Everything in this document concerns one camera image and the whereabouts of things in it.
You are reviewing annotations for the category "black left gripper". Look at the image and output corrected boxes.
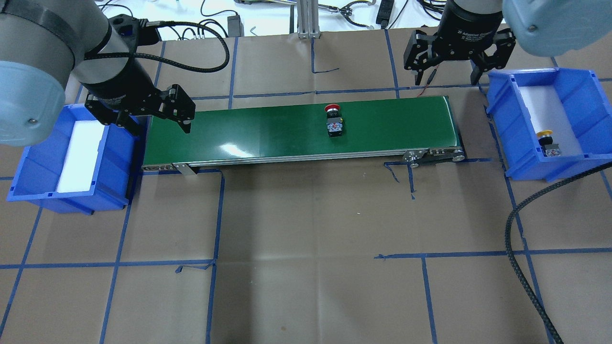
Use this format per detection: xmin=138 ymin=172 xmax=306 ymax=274
xmin=79 ymin=53 xmax=196 ymax=137

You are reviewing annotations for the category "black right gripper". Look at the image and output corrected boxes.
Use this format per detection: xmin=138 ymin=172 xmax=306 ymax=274
xmin=404 ymin=5 xmax=516 ymax=86

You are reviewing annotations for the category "blue bin right side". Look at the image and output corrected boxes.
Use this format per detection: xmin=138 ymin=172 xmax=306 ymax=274
xmin=487 ymin=68 xmax=612 ymax=182

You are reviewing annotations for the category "green conveyor belt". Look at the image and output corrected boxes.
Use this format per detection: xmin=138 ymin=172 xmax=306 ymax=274
xmin=142 ymin=96 xmax=467 ymax=172

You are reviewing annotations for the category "yellow push button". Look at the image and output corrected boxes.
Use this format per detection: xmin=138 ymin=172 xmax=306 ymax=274
xmin=536 ymin=130 xmax=562 ymax=157

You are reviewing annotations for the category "black power adapter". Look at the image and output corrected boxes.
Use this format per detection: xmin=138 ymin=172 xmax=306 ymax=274
xmin=227 ymin=14 xmax=244 ymax=37

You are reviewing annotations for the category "white foam pad right bin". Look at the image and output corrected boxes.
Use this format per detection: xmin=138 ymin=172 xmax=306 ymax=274
xmin=518 ymin=85 xmax=588 ymax=157

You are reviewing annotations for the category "red black conveyor wire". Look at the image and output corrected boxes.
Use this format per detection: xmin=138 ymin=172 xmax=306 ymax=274
xmin=417 ymin=67 xmax=438 ymax=98

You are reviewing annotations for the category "aluminium frame post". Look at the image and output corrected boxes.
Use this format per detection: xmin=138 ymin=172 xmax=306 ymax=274
xmin=296 ymin=0 xmax=321 ymax=39

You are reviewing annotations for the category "braided black cable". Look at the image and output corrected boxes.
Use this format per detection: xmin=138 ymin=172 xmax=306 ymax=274
xmin=504 ymin=161 xmax=612 ymax=344

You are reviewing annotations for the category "white foam pad bin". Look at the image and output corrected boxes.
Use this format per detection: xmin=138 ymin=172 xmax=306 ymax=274
xmin=55 ymin=120 xmax=106 ymax=193
xmin=518 ymin=85 xmax=588 ymax=157

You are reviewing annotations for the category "red push button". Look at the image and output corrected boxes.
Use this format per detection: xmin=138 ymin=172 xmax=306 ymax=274
xmin=324 ymin=104 xmax=344 ymax=138

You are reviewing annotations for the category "blue bin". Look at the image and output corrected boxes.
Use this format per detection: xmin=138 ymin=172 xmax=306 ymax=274
xmin=7 ymin=104 xmax=136 ymax=214
xmin=487 ymin=68 xmax=612 ymax=182

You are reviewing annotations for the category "white foam pad left bin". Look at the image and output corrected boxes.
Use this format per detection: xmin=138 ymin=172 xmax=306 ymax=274
xmin=55 ymin=120 xmax=106 ymax=193

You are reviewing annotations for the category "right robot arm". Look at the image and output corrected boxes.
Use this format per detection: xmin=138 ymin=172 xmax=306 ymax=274
xmin=404 ymin=0 xmax=612 ymax=85

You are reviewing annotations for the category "blue bin left side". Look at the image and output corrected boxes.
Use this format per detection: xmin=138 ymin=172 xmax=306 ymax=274
xmin=7 ymin=104 xmax=136 ymax=214

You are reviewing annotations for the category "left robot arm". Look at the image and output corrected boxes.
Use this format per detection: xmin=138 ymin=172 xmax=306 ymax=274
xmin=0 ymin=0 xmax=195 ymax=147

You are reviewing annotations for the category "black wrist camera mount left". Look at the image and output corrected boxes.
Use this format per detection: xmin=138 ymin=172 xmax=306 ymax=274
xmin=109 ymin=14 xmax=162 ymax=49

